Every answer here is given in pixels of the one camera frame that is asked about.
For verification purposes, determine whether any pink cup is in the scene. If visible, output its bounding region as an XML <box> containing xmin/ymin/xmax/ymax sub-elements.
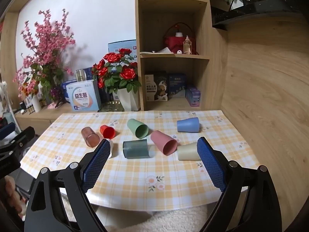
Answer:
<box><xmin>150</xmin><ymin>130</ymin><xmax>178</xmax><ymax>156</ymax></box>

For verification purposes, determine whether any cream cup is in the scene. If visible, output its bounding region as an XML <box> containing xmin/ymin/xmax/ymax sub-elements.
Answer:
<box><xmin>177</xmin><ymin>142</ymin><xmax>201</xmax><ymax>161</ymax></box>

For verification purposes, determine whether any small red cup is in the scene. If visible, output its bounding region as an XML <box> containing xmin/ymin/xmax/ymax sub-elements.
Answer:
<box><xmin>100</xmin><ymin>125</ymin><xmax>116</xmax><ymax>140</ymax></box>

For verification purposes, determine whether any green cup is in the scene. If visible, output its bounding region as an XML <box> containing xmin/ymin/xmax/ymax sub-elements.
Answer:
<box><xmin>127</xmin><ymin>118</ymin><xmax>149</xmax><ymax>140</ymax></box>

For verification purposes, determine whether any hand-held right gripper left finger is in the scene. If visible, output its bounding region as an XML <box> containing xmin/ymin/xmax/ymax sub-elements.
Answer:
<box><xmin>24</xmin><ymin>139</ymin><xmax>114</xmax><ymax>232</ymax></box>

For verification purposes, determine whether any red basket with handle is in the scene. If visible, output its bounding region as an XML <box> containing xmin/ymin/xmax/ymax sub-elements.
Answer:
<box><xmin>163</xmin><ymin>23</ymin><xmax>196</xmax><ymax>55</ymax></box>

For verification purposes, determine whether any black wall shelf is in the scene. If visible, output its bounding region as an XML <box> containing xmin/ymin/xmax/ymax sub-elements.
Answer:
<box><xmin>211</xmin><ymin>0</ymin><xmax>302</xmax><ymax>31</ymax></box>

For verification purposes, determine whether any wooden shelf unit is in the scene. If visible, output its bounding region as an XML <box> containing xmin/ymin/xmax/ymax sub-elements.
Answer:
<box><xmin>134</xmin><ymin>0</ymin><xmax>228</xmax><ymax>112</ymax></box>

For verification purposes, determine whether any low wooden cabinet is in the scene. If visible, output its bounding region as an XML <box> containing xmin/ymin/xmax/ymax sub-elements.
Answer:
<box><xmin>15</xmin><ymin>103</ymin><xmax>136</xmax><ymax>136</ymax></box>

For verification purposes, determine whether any stack of papers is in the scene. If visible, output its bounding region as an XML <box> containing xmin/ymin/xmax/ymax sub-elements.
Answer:
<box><xmin>140</xmin><ymin>47</ymin><xmax>175</xmax><ymax>55</ymax></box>

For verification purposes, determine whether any dark teal translucent cup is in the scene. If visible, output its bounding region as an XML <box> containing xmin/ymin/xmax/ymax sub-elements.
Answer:
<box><xmin>123</xmin><ymin>139</ymin><xmax>149</xmax><ymax>159</ymax></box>

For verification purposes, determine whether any clear perfume bottle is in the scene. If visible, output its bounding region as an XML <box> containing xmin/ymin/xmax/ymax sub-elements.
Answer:
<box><xmin>183</xmin><ymin>35</ymin><xmax>192</xmax><ymax>55</ymax></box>

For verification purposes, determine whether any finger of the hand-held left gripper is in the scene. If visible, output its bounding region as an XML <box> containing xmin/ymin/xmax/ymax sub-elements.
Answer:
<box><xmin>0</xmin><ymin>123</ymin><xmax>16</xmax><ymax>140</ymax></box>
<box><xmin>0</xmin><ymin>127</ymin><xmax>36</xmax><ymax>155</ymax></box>

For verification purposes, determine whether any person's left hand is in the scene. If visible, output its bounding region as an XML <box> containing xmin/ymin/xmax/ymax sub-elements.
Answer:
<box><xmin>0</xmin><ymin>176</ymin><xmax>23</xmax><ymax>219</ymax></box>

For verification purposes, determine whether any clear blister tray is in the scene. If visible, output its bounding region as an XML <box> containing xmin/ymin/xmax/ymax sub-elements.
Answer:
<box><xmin>98</xmin><ymin>101</ymin><xmax>125</xmax><ymax>113</ymax></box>

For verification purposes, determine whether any red rose bouquet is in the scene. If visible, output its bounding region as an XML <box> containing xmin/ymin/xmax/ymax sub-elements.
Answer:
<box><xmin>92</xmin><ymin>48</ymin><xmax>142</xmax><ymax>95</ymax></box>

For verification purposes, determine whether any purple box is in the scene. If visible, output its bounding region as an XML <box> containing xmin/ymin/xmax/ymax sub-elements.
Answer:
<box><xmin>185</xmin><ymin>85</ymin><xmax>202</xmax><ymax>107</ymax></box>

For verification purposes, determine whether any white vase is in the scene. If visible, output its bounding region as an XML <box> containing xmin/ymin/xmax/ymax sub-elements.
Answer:
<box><xmin>117</xmin><ymin>88</ymin><xmax>140</xmax><ymax>112</ymax></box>

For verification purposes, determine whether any blue cup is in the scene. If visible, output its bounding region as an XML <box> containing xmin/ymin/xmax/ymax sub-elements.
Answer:
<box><xmin>177</xmin><ymin>117</ymin><xmax>200</xmax><ymax>133</ymax></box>

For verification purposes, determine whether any white box with blue print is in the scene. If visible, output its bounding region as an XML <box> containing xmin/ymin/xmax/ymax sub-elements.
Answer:
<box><xmin>66</xmin><ymin>79</ymin><xmax>102</xmax><ymax>112</ymax></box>

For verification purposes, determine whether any large light blue box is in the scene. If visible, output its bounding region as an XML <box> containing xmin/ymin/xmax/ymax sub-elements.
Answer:
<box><xmin>108</xmin><ymin>40</ymin><xmax>137</xmax><ymax>61</ymax></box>

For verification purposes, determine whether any pink blossom bouquet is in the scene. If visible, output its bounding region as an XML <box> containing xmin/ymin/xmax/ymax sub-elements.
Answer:
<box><xmin>13</xmin><ymin>8</ymin><xmax>76</xmax><ymax>109</ymax></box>

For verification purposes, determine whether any white cup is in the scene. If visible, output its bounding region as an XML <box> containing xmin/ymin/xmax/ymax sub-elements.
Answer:
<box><xmin>106</xmin><ymin>139</ymin><xmax>114</xmax><ymax>159</ymax></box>

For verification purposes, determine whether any dark snack box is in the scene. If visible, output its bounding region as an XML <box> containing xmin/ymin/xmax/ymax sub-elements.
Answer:
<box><xmin>144</xmin><ymin>71</ymin><xmax>169</xmax><ymax>102</ymax></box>

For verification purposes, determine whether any clear drinking glass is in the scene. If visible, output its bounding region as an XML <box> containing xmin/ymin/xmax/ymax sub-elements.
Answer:
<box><xmin>76</xmin><ymin>69</ymin><xmax>87</xmax><ymax>83</ymax></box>

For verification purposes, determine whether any brown translucent cup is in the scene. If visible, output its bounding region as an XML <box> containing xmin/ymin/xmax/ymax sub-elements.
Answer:
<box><xmin>81</xmin><ymin>127</ymin><xmax>100</xmax><ymax>148</ymax></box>

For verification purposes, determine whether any yellow checked tablecloth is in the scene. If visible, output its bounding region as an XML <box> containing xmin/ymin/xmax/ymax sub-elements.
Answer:
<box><xmin>20</xmin><ymin>110</ymin><xmax>254</xmax><ymax>211</ymax></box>

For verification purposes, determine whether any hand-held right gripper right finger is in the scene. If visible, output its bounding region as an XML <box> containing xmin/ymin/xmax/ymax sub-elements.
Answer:
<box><xmin>196</xmin><ymin>137</ymin><xmax>288</xmax><ymax>232</ymax></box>

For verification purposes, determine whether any white plastic bottle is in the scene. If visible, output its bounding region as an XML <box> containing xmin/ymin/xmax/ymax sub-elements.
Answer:
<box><xmin>31</xmin><ymin>94</ymin><xmax>42</xmax><ymax>113</ymax></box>

